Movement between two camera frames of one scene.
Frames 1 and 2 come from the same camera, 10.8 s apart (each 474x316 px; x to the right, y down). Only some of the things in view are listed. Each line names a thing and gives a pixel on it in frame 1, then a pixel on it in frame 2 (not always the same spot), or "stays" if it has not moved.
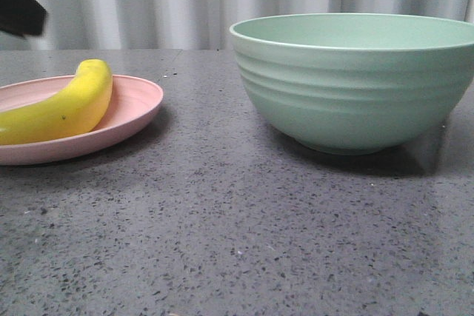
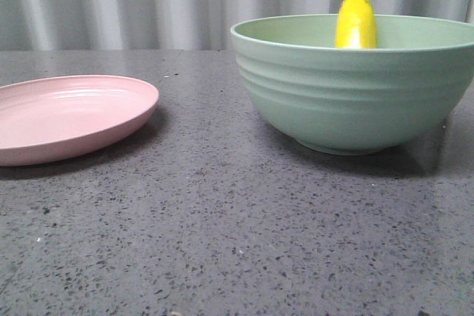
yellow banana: [72, 110] to [355, 27]
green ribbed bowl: [355, 83] stays
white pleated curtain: [192, 5] stays
